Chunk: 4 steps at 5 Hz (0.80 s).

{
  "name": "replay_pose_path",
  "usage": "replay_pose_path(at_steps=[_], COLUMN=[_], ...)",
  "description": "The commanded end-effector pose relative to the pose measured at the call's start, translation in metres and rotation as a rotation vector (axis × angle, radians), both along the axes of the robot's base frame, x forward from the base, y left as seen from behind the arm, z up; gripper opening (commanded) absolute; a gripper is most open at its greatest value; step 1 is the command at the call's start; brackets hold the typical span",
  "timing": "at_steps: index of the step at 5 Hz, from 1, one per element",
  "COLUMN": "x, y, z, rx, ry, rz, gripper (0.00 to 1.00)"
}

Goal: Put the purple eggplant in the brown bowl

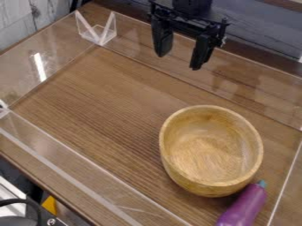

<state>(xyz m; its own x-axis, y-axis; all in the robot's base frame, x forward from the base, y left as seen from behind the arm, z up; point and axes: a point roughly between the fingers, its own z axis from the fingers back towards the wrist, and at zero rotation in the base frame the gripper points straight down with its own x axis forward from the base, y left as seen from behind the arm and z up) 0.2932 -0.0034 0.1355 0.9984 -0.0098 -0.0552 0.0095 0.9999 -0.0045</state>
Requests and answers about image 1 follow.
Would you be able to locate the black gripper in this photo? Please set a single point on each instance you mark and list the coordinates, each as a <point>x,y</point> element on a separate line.
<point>189,17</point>

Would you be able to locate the brown wooden bowl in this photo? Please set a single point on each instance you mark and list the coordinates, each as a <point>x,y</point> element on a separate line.
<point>211,150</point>

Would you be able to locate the purple toy eggplant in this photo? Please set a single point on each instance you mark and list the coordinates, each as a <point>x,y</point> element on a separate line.
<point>242,212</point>

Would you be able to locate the yellow and black equipment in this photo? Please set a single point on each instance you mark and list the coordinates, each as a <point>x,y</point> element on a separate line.
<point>58,210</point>

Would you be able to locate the clear acrylic corner bracket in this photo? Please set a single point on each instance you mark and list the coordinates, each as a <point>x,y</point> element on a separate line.
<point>98,34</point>

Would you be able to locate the clear acrylic front wall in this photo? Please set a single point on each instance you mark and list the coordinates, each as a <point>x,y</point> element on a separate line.
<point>93,153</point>

